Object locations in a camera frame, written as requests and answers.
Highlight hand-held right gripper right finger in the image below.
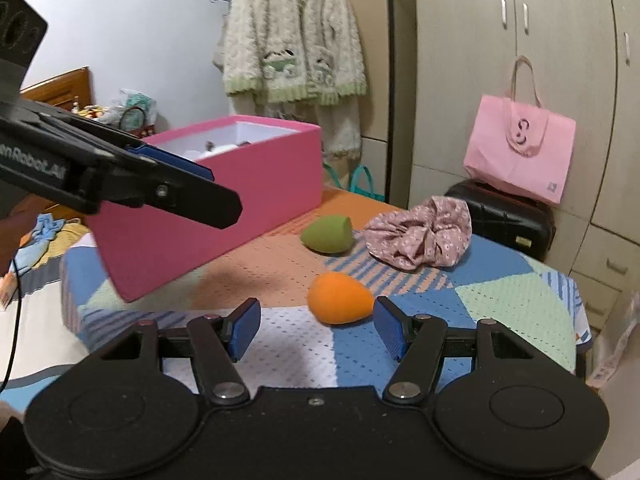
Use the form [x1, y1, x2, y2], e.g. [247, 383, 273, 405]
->
[374, 295, 536, 406]

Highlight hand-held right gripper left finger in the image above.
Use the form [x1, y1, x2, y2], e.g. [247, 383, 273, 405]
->
[97, 297, 263, 406]

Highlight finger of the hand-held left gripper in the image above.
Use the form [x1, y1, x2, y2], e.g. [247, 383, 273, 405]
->
[82, 152, 244, 231]
[125, 142, 216, 182]

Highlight pink cardboard box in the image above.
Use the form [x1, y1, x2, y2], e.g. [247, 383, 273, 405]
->
[90, 114, 324, 304]

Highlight orange makeup sponge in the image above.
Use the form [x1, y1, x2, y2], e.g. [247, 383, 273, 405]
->
[306, 272, 376, 326]

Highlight white green plastic bag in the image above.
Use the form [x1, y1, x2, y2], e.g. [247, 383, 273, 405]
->
[102, 88, 159, 134]

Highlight light blue cloth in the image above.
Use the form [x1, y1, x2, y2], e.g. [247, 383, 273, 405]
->
[14, 213, 69, 267]

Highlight wooden headboard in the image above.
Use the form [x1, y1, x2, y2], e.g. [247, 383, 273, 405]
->
[20, 65, 94, 117]

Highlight pink floral scrunchie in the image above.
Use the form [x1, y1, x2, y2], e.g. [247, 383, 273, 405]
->
[364, 196, 474, 270]

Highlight green makeup sponge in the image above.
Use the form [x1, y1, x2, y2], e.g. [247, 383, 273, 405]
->
[300, 214, 354, 256]

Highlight patterned multicolour blanket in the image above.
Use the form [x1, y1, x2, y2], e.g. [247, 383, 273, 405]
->
[60, 185, 594, 392]

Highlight black suitcase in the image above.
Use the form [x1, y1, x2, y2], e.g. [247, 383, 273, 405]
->
[443, 180, 557, 263]

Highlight cream fuzzy garment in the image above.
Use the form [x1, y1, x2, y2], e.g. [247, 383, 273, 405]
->
[227, 94, 362, 159]

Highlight cream fuzzy cardigan green trim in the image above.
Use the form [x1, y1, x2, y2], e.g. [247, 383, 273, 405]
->
[212, 0, 369, 107]

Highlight white bed sheet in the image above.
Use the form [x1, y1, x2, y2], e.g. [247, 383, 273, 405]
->
[0, 280, 92, 402]

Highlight pink tote bag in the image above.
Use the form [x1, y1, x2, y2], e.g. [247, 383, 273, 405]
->
[462, 55, 577, 205]

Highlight translucent plastic bag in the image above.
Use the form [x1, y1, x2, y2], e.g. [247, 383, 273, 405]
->
[584, 289, 640, 392]

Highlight beige wardrobe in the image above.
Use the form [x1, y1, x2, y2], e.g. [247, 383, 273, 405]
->
[385, 0, 640, 322]

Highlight green bag handles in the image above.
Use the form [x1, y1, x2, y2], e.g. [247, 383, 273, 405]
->
[322, 162, 386, 202]

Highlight black cable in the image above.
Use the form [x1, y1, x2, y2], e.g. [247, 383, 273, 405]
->
[0, 259, 24, 392]

